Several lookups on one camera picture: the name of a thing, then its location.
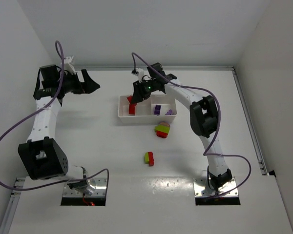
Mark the white three-compartment container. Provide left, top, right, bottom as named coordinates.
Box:
left=118, top=95, right=177, bottom=125

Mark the red green purple lego stack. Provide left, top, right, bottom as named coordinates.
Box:
left=154, top=122, right=170, bottom=138

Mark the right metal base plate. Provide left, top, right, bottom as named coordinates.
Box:
left=193, top=177, right=239, bottom=198

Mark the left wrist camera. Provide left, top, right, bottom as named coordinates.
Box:
left=63, top=56, right=76, bottom=75

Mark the purple square lego brick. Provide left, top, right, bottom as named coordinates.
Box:
left=154, top=104, right=162, bottom=116

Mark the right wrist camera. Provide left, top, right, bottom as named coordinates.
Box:
left=131, top=68, right=145, bottom=82

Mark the metal base plate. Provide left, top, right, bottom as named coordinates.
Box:
left=193, top=177, right=239, bottom=198
left=63, top=177, right=109, bottom=200

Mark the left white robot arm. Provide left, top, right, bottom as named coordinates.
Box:
left=18, top=65, right=100, bottom=195

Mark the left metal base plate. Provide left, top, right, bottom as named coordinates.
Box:
left=63, top=177, right=109, bottom=200

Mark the red rounded lego brick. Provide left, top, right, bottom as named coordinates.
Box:
left=128, top=104, right=136, bottom=115

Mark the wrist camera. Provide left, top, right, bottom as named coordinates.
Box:
left=131, top=68, right=145, bottom=82
left=63, top=56, right=76, bottom=75

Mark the purple flower lego brick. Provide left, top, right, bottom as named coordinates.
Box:
left=166, top=109, right=173, bottom=116

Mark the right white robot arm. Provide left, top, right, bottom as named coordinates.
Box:
left=131, top=63, right=232, bottom=192

